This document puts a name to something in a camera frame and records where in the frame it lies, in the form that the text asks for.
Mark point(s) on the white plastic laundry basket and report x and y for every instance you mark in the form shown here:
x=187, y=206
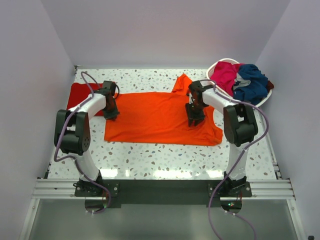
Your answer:
x=210, y=71

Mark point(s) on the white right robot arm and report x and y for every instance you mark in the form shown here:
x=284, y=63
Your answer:
x=239, y=124

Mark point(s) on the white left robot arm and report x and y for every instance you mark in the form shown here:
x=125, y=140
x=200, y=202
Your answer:
x=72, y=136

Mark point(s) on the aluminium left rail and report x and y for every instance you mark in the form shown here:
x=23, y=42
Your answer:
x=53, y=188

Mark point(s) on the navy blue t shirt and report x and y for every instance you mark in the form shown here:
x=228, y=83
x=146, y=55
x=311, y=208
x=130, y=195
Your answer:
x=250, y=84

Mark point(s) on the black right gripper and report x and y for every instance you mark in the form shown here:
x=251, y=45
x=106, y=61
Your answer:
x=197, y=118

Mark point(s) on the orange t shirt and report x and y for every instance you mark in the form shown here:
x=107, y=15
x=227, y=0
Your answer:
x=161, y=118

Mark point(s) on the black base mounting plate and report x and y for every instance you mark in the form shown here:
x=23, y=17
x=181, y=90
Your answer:
x=112, y=193

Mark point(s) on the folded red t shirt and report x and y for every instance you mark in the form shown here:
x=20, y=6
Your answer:
x=80, y=96

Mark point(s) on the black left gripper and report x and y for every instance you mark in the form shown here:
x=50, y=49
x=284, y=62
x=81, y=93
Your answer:
x=113, y=115

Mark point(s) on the magenta t shirt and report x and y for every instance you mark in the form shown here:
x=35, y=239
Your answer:
x=224, y=74

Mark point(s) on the aluminium right rail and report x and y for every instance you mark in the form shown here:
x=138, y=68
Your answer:
x=264, y=174

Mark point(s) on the aluminium rail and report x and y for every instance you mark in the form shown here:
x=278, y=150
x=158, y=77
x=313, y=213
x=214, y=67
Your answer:
x=264, y=174
x=53, y=188

